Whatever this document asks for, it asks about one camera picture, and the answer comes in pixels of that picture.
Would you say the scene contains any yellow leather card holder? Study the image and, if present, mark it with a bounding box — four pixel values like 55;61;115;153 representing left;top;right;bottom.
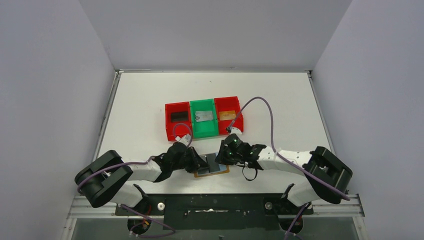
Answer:
193;154;230;178

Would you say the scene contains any red bin with black card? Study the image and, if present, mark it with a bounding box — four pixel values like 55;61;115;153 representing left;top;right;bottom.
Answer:
165;101;193;142

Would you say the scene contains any green plastic bin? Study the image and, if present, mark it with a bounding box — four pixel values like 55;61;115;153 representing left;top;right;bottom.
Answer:
189;98;219;139

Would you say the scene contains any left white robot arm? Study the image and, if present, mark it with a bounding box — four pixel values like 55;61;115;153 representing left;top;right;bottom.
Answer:
74;142;209;214

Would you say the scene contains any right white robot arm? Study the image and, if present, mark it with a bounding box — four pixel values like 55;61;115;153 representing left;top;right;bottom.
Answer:
215;134;353;214

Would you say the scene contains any gold card in bin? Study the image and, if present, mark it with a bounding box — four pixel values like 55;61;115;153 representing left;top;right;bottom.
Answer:
218;110;237;121

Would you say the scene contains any black card in bin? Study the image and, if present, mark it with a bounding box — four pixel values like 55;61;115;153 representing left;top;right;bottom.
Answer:
170;111;189;123

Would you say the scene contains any silver card in bin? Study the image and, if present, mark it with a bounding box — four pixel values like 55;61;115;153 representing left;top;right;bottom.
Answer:
194;110;214;123

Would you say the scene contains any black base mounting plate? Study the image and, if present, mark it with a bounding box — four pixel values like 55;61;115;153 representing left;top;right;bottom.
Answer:
133;193;301;231

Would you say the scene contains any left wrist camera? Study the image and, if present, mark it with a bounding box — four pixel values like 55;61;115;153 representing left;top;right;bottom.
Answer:
175;134;193;146

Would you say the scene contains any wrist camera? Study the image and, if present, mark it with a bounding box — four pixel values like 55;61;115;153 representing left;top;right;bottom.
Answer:
175;134;193;146
226;126;243;135

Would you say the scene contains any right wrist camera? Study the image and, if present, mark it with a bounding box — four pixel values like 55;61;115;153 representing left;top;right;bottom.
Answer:
226;126;243;135

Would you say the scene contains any aluminium frame rail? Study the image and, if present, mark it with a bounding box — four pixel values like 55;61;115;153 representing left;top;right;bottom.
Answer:
67;194;365;219

